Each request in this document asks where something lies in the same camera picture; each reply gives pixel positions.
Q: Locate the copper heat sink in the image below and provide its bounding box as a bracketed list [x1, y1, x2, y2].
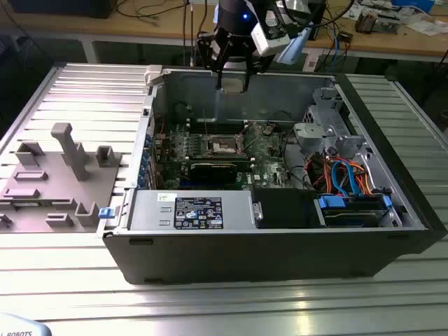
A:
[355, 10, 378, 35]

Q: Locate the metal drive unit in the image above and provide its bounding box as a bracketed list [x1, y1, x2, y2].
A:
[376, 12, 402, 35]

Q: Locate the wooden desk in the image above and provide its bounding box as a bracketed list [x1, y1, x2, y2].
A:
[0, 0, 448, 64]

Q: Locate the black drive bay box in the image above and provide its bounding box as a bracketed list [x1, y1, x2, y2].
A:
[251, 188, 318, 230]

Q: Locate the grey power supply unit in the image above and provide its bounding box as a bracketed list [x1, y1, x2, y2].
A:
[127, 188, 255, 232]

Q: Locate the black RAM slot row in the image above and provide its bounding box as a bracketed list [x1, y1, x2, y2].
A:
[188, 155, 253, 165]
[188, 118, 248, 136]

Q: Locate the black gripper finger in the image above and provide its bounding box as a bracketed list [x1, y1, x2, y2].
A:
[242, 36, 276, 92]
[195, 33, 227, 91]

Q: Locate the black PC case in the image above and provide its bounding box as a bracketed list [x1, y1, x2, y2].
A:
[101, 64, 448, 286]

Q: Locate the white paper sheet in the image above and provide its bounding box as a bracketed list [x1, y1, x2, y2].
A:
[405, 19, 448, 36]

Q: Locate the blue box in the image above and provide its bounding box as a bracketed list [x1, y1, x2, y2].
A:
[391, 0, 437, 11]

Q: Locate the black graphics card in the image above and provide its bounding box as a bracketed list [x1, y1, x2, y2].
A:
[188, 161, 239, 186]

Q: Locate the green motherboard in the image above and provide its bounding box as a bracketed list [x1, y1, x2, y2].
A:
[153, 118, 302, 192]

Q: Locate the grey metal drive cage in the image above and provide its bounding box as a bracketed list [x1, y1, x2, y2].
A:
[302, 86, 353, 138]

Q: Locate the red orange wire bundle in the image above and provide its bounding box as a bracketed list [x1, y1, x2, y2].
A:
[303, 155, 337, 193]

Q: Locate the grey case release handle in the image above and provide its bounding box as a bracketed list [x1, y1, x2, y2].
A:
[143, 64, 165, 87]

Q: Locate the CPU socket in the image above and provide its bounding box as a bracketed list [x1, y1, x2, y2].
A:
[206, 134, 246, 157]

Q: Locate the grey plastic parts rack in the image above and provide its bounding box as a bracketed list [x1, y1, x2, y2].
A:
[0, 122, 123, 235]

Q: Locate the hard disk in blue carrier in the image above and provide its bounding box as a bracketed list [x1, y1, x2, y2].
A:
[313, 194, 393, 228]

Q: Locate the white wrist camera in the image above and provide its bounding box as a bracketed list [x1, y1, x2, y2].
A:
[250, 10, 291, 57]

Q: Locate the silver CPU green edge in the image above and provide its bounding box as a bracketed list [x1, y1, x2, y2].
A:
[222, 78, 246, 95]

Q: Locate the blue data wire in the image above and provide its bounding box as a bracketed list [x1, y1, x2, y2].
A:
[330, 160, 362, 197]

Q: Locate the blue network cable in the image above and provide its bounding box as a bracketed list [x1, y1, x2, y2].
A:
[332, 31, 346, 71]

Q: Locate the black wire white label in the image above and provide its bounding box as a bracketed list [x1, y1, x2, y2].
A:
[173, 100, 194, 122]

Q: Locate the black computer box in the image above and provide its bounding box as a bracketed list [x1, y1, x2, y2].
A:
[8, 0, 113, 19]

